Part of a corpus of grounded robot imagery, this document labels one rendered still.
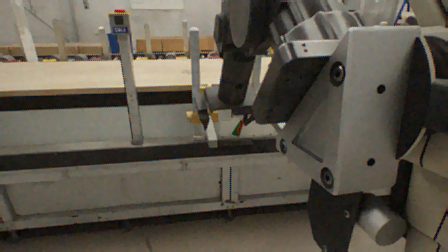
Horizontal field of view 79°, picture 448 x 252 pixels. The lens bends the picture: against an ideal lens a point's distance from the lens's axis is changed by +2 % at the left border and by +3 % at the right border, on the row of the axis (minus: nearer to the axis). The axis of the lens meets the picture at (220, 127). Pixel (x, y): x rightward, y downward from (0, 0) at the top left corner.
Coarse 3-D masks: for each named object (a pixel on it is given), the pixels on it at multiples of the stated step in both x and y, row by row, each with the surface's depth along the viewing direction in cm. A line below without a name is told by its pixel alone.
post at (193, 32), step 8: (192, 32) 100; (192, 40) 102; (192, 48) 103; (192, 56) 104; (192, 64) 105; (192, 72) 107; (192, 80) 108; (192, 88) 109; (192, 96) 111; (200, 128) 117
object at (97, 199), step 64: (0, 128) 127; (64, 128) 131; (128, 128) 135; (192, 128) 140; (0, 192) 140; (64, 192) 149; (128, 192) 155; (192, 192) 161; (256, 192) 167; (384, 192) 177
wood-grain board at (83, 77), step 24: (0, 72) 152; (24, 72) 152; (48, 72) 153; (72, 72) 153; (96, 72) 153; (120, 72) 153; (144, 72) 154; (168, 72) 154; (216, 72) 154; (264, 72) 154; (0, 96) 120
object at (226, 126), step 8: (224, 120) 116; (232, 120) 117; (224, 128) 118; (232, 128) 118; (248, 128) 119; (256, 128) 120; (264, 128) 120; (272, 128) 121; (224, 136) 119; (232, 136) 120; (240, 136) 120; (248, 136) 121; (256, 136) 121; (264, 136) 122
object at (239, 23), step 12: (240, 0) 28; (252, 0) 25; (264, 0) 26; (240, 12) 28; (252, 12) 26; (264, 12) 26; (240, 24) 29; (252, 24) 26; (240, 36) 29; (252, 36) 28
